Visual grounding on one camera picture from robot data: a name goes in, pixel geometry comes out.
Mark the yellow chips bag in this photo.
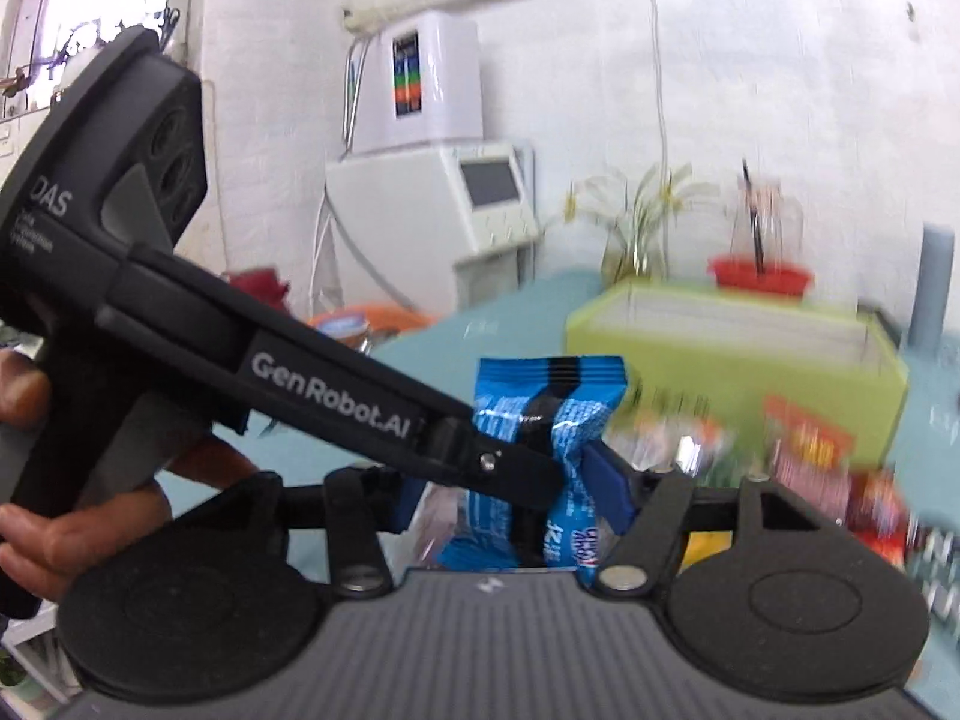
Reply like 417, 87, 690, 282
682, 532, 732, 569

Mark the blue snack packet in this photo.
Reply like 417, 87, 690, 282
436, 356, 628, 585

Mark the person's left hand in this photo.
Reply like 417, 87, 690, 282
2, 349, 259, 603

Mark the dark red snack bag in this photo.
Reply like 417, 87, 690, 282
846, 470, 911, 569

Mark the red snack packet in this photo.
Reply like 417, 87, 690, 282
763, 395, 854, 522

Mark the teal heart-print tablecloth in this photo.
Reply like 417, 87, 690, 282
152, 268, 960, 717

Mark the green cardboard box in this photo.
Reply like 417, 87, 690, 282
565, 280, 908, 466

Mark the white water dispenser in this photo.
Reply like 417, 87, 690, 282
325, 142, 542, 316

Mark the red plastic basket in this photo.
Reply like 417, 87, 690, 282
708, 257, 814, 299

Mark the glass vase with flowers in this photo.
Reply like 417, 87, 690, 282
562, 163, 719, 288

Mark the black stirring stick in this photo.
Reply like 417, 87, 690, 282
740, 158, 766, 275

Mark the glass pitcher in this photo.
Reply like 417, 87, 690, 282
729, 172, 805, 265

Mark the grey cylinder bottle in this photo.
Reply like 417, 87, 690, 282
908, 224, 955, 356

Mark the white water purifier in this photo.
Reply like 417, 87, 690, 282
345, 10, 483, 154

